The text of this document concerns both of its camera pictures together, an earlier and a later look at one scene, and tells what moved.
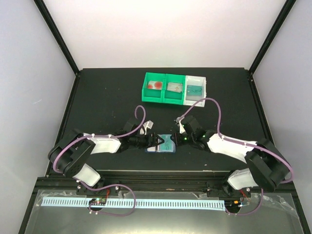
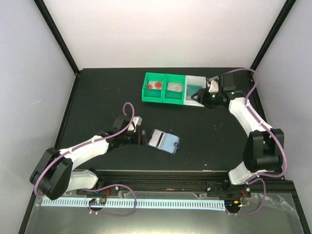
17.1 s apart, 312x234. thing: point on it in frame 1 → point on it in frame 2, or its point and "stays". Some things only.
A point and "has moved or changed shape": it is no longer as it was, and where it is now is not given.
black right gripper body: x=183 y=141 → x=210 y=101
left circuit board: x=98 y=202 stays
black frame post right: x=271 y=35 stays
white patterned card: x=175 y=87 stays
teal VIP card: x=168 y=145 → x=191 y=89
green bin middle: x=172 y=97 stays
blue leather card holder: x=153 y=149 has moved or changed shape
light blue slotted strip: x=139 y=203 stays
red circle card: x=155 y=85 stays
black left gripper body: x=149 y=144 → x=140 y=138
